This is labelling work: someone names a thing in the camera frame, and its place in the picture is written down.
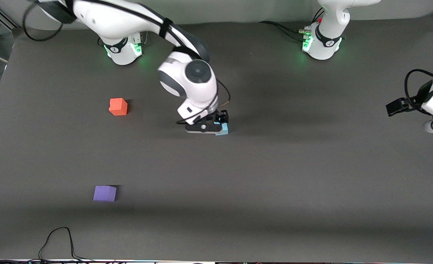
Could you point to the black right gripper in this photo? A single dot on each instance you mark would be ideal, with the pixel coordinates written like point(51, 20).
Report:
point(221, 117)

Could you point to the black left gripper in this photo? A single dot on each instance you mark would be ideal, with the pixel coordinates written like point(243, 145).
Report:
point(413, 101)

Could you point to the light blue foam block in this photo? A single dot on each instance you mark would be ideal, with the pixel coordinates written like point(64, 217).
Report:
point(224, 130)

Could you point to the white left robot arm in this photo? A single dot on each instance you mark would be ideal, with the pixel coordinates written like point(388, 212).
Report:
point(326, 44)

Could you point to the orange foam block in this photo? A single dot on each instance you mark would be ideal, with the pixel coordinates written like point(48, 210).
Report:
point(118, 106)

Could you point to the purple foam block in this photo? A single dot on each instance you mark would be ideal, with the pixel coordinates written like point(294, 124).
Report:
point(104, 193)

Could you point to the grey metal frame bar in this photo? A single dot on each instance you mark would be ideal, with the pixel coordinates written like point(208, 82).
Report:
point(0, 16)

